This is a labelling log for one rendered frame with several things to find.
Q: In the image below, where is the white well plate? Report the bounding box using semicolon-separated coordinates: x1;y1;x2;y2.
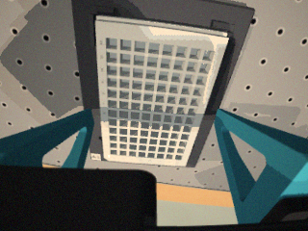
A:
95;15;229;167

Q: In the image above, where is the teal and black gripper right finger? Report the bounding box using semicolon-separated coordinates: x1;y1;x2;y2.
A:
214;109;308;224

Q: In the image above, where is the grey perforated breadboard plate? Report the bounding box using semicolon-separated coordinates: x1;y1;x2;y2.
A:
0;0;308;193

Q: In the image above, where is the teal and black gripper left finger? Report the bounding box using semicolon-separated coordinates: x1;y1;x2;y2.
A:
0;109;94;168

